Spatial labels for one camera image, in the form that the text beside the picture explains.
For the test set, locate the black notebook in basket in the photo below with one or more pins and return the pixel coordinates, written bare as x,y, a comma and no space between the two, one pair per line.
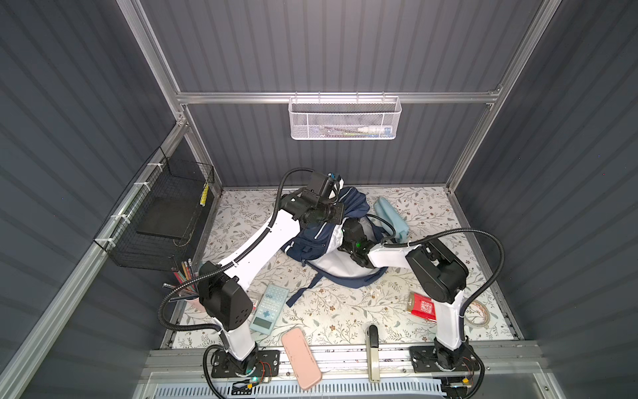
168,218

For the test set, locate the yellow ruler in basket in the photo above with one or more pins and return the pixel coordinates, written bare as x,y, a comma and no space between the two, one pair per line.
204,195

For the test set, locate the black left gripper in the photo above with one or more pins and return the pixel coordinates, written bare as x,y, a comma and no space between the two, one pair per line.
337,218

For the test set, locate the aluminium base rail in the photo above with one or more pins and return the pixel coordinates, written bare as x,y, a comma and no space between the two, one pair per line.
350,361

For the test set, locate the light blue calculator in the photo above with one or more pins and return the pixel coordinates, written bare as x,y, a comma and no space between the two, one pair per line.
268,308

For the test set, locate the light blue pencil pouch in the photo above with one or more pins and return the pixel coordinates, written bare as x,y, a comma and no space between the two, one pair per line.
384,209

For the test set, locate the white wire mesh basket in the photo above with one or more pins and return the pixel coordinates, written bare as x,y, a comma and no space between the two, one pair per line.
344,118

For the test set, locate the coloured pencils cup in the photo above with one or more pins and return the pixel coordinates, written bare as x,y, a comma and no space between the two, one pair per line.
183,273

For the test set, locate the red card box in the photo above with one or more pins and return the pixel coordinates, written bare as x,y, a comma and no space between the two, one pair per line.
421,306

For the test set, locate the floral table mat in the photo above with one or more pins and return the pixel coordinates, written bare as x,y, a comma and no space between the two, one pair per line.
330,314

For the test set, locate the black wire wall basket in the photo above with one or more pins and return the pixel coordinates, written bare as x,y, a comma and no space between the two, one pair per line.
170,177

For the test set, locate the navy blue student backpack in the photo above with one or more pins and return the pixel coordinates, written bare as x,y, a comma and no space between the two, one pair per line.
316,248

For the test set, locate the roll of clear tape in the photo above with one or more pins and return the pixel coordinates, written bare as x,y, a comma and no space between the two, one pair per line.
477,315

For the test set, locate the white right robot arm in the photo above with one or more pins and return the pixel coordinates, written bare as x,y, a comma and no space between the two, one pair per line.
440,273

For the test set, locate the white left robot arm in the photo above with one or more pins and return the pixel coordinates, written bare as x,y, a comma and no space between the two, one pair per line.
223,288

